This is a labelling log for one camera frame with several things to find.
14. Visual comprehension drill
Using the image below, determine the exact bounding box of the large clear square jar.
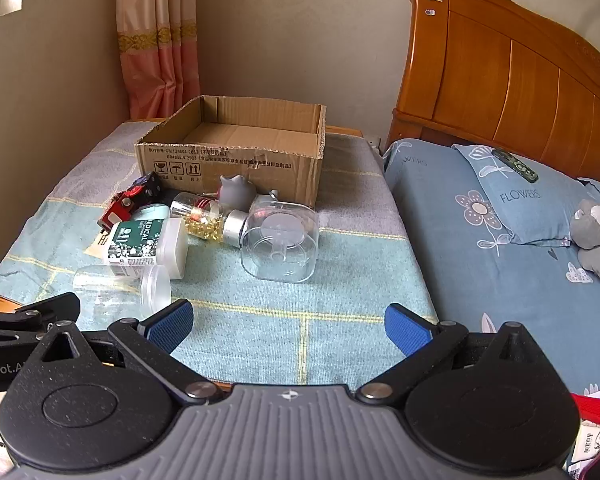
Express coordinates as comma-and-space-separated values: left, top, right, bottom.
239, 194, 321, 284

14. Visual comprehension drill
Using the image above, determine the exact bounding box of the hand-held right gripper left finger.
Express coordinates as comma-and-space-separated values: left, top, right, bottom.
39, 298, 227, 407

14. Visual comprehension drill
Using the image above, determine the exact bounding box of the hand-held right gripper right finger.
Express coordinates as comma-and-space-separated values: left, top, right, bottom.
355, 303, 552, 407

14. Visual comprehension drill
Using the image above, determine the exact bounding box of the tall clear plastic jar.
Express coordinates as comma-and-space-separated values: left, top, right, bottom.
72, 264, 172, 328

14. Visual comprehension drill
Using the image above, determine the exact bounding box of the red tasselled item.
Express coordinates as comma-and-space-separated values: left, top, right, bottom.
570, 392, 600, 431

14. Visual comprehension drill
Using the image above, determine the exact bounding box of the pink and beige curtain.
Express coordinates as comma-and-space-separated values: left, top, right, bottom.
115, 0, 202, 121

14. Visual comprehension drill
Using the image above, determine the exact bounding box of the yellow capsule bottle silver cap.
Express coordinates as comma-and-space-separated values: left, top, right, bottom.
185, 208, 251, 249

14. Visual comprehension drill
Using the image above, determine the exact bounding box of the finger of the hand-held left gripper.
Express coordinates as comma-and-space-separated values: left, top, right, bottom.
0, 292, 82, 345

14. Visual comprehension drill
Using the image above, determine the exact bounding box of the blue floral pillow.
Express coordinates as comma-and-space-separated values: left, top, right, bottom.
452, 144, 600, 247

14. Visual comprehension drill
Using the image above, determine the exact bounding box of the white bottle with green label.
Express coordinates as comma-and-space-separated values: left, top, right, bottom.
105, 216, 189, 280

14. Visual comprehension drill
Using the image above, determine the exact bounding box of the teal plaid cloth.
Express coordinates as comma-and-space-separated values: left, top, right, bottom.
0, 120, 438, 392

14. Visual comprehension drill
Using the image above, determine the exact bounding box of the cardboard box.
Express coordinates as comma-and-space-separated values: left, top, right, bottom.
133, 95, 327, 209

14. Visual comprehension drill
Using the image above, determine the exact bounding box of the grey cat figure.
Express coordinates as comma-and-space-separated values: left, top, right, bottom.
218, 175, 258, 212

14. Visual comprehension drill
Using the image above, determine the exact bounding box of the beige printed card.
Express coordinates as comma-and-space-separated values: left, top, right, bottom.
86, 232, 112, 257

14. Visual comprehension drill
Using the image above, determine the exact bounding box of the grey plush toy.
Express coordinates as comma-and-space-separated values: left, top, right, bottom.
569, 199, 600, 280

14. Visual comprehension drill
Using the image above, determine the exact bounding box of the blue floral bed sheet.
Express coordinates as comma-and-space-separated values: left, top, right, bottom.
384, 137, 600, 396

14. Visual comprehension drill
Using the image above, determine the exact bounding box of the printed paper packet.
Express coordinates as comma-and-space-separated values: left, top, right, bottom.
565, 425, 600, 480

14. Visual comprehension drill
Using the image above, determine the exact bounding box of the red toy train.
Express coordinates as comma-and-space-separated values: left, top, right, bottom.
98, 171, 162, 233

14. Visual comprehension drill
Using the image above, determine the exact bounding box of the wooden bed headboard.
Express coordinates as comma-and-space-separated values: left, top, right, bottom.
386, 0, 600, 196

